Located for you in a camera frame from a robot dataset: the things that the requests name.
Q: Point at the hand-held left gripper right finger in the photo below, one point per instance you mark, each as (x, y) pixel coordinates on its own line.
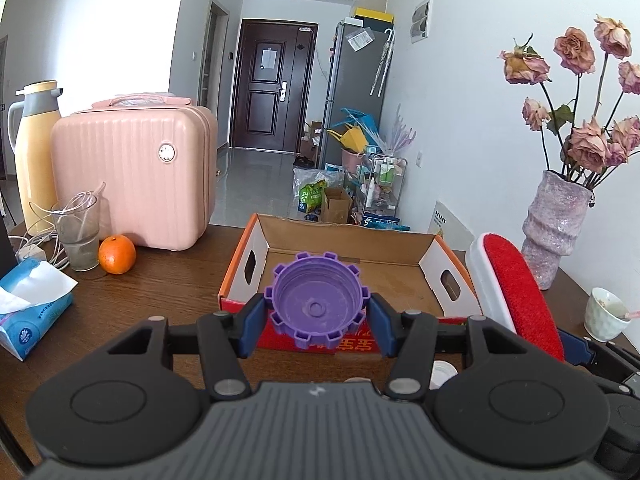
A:
(384, 325)

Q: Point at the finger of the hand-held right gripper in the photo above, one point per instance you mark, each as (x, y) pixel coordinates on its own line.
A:
(575, 347)

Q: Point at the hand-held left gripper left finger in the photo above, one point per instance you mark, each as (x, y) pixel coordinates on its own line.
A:
(252, 325)

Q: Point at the purple gear-shaped lid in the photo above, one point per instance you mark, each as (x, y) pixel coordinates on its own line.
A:
(315, 300)

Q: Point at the red lint brush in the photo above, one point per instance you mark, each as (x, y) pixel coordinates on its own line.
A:
(515, 285)

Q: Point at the orange-edged cardboard box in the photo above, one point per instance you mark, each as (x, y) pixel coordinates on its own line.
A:
(350, 245)

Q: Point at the white teacup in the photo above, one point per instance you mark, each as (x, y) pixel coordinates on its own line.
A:
(602, 317)

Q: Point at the blue package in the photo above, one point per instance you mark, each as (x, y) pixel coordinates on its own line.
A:
(380, 221)

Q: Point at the white flat board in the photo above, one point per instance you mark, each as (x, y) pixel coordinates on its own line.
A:
(450, 227)

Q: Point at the pink glitter vase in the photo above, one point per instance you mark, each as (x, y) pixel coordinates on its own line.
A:
(555, 230)

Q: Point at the small open cardboard box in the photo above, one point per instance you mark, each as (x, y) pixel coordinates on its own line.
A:
(336, 207)

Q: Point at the green snack bag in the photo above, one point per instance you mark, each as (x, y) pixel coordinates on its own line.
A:
(311, 197)

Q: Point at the metal storage rack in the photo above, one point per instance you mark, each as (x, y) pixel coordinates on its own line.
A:
(385, 180)

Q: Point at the orange fruit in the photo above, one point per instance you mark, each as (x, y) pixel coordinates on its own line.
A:
(117, 255)

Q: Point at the clear plastic bag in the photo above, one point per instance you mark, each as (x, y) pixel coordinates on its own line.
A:
(307, 175)

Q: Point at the pink bucket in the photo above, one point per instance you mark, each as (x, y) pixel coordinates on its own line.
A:
(354, 160)

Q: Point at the black shoes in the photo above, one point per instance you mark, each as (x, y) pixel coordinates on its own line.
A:
(303, 161)

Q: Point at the clear drinking glass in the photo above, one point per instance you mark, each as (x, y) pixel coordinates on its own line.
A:
(82, 255)

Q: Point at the yellow bag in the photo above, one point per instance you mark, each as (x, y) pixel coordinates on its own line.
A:
(352, 140)

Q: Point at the purple clothes hangers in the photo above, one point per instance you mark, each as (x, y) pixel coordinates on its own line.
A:
(401, 135)

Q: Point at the brown cardboard carton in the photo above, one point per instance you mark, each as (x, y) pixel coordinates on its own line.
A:
(312, 142)

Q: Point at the pink hard-shell suitcase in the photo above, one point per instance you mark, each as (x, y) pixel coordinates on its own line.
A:
(125, 170)

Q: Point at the dried rose bouquet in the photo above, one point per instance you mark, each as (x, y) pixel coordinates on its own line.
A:
(590, 145)

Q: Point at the blue tissue pack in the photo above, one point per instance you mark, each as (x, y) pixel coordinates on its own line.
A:
(30, 310)

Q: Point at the dark brown door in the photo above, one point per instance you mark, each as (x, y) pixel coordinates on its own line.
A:
(272, 100)

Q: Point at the grey refrigerator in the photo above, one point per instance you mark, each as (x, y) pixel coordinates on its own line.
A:
(355, 90)

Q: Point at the white folded umbrella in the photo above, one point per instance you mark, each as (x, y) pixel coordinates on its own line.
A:
(384, 60)

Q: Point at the yellow thermos jug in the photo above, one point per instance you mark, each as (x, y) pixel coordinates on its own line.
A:
(35, 160)

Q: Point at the paper sheet in sleeve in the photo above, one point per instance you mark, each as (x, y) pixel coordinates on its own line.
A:
(361, 39)

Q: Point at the yellow flat box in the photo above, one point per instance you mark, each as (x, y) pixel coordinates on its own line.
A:
(372, 14)

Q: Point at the blue folded frame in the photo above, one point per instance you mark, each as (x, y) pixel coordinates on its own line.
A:
(367, 120)

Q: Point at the white wall panel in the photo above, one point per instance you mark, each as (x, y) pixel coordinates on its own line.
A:
(421, 20)

